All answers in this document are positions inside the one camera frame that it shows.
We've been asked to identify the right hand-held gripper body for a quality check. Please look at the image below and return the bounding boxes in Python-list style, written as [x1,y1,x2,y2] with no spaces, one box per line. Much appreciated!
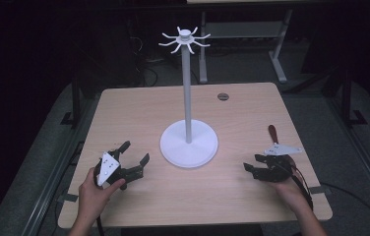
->
[251,143,304,184]

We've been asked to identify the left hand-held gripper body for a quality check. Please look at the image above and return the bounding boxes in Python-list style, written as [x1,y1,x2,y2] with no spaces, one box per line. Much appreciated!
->
[93,148,145,192]

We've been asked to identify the utensil with red-brown handle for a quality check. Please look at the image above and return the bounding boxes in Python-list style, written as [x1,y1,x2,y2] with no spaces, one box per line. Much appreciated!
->
[268,124,281,148]

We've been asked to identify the white hook rack stand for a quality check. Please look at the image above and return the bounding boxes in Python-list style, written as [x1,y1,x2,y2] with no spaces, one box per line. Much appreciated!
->
[157,26,219,170]

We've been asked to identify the person's right hand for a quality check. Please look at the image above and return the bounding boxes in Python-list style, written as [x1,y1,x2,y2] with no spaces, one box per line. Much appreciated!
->
[269,176,309,212]

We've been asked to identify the person's left hand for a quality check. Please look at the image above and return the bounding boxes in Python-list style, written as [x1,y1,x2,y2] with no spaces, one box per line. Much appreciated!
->
[78,166,127,218]

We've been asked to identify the grey tape strip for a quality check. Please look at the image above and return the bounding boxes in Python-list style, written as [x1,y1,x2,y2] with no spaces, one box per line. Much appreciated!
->
[56,193,80,204]
[308,184,333,196]

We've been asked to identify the black metal stand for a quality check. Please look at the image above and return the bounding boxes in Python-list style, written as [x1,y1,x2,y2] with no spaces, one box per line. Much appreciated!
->
[339,68,369,128]
[59,74,83,130]

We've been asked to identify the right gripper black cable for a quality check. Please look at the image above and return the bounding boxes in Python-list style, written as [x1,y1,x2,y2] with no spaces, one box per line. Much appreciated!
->
[284,154,315,212]

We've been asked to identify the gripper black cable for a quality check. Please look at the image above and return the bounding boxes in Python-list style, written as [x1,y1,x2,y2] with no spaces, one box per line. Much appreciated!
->
[95,215,106,236]
[284,154,315,212]

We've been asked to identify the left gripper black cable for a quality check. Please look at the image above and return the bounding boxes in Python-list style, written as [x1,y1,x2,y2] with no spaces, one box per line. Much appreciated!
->
[95,215,106,236]

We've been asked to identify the aluminium floor rail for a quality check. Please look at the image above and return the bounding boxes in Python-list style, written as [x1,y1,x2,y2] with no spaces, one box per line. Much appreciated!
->
[19,97,99,236]
[324,96,370,214]

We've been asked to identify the dark background cables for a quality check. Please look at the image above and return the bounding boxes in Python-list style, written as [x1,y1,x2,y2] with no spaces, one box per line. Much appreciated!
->
[125,19,161,88]

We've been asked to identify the black floor cable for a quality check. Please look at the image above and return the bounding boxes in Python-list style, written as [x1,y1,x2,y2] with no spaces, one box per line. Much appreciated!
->
[319,181,370,231]

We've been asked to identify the white desk frame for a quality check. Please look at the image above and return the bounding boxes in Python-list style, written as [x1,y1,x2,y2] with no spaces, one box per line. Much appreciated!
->
[198,9,295,85]

